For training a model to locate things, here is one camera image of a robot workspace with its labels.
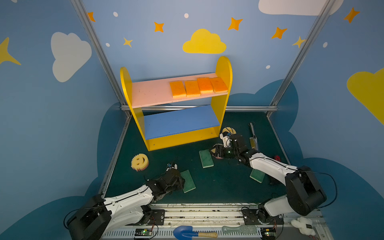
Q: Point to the yellow smiley sponge near shelf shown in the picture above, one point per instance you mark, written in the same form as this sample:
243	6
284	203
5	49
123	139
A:
229	130

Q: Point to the left circuit board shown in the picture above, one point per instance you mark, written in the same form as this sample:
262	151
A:
143	233

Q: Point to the yellow shelf with pink and blue boards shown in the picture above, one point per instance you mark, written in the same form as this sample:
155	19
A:
179	127

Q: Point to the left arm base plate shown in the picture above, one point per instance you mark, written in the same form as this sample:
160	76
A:
150	217

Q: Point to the metal trowel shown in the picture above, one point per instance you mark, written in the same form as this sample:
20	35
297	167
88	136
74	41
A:
253	139

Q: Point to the blue toy shovel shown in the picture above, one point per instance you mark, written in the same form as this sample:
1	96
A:
187	233

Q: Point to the right circuit board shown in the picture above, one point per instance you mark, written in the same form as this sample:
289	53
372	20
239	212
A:
268	234

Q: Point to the green sponge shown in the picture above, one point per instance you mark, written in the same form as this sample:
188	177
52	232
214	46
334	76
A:
257	175
206	159
189	184

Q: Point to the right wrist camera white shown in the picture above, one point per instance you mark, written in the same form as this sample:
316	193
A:
225	137

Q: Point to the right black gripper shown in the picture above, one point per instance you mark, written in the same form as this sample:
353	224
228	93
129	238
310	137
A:
221	150

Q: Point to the circuit board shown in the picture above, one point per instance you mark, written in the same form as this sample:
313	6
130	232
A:
143	233
268	234

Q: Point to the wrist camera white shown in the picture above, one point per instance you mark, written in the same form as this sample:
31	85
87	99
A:
172	166
225	137

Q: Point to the yellow smiley sponge left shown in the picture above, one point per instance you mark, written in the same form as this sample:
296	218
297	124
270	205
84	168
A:
139	162

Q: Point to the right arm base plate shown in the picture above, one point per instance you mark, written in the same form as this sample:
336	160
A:
260	217

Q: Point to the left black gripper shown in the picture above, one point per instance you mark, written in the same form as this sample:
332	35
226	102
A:
177	180

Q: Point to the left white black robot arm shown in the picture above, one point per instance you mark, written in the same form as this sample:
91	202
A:
101	215

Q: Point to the orange sponge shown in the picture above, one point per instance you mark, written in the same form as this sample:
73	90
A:
178	89
218	85
205	85
192	89

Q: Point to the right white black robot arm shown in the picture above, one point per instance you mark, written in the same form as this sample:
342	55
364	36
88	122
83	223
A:
303	190

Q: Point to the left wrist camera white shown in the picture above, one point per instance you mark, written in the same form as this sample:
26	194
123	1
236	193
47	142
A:
172	166

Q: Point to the white plush toy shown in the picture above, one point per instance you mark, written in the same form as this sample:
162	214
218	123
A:
304	225

